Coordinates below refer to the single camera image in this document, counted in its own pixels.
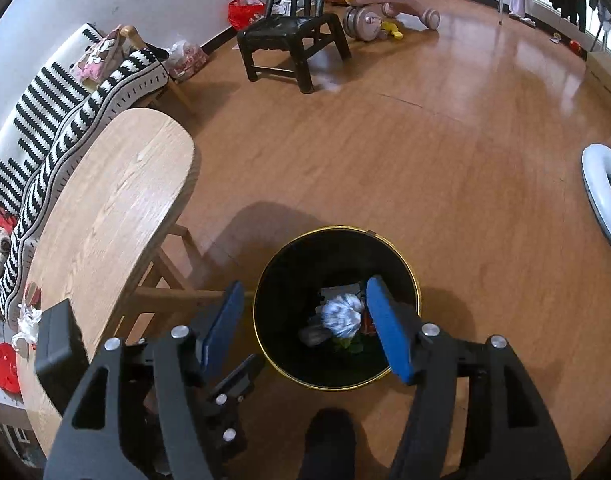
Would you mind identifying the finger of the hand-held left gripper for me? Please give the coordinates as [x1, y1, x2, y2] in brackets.
[204, 352, 267, 467]

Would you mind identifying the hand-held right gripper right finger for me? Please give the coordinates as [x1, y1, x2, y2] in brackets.
[365, 275, 571, 480]

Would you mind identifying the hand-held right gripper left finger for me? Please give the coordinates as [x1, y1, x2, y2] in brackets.
[44, 280, 247, 480]

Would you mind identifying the balled blue-white foil wrapper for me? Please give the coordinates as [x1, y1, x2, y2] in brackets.
[319, 294, 367, 339]

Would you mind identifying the black bin with gold rim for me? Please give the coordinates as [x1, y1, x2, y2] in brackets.
[252, 225, 421, 392]

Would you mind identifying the white plastic bag clutter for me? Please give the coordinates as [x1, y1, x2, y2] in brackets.
[12, 284, 42, 359]

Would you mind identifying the person's foot in black sock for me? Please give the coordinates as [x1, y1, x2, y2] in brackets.
[297, 407, 359, 480]

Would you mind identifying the oval wooden table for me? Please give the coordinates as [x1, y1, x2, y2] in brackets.
[18, 108, 257, 457]

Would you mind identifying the black-white striped sofa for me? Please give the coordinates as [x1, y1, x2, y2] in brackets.
[0, 22, 172, 317]

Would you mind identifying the printed plastic bag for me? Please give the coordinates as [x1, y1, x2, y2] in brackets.
[164, 39, 210, 83]

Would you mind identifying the pink printed pillow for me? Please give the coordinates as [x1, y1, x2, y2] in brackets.
[69, 25, 127, 86]

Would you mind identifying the black stool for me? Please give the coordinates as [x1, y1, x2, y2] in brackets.
[236, 11, 353, 95]

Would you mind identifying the red plastic bag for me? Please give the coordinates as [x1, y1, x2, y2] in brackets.
[228, 0, 267, 31]

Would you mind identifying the pink toddler tricycle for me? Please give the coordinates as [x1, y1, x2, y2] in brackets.
[343, 0, 442, 42]

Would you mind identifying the cardboard box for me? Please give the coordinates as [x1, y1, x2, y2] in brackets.
[584, 51, 611, 112]

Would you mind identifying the white and blue ring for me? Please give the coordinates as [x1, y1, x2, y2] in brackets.
[581, 143, 611, 262]

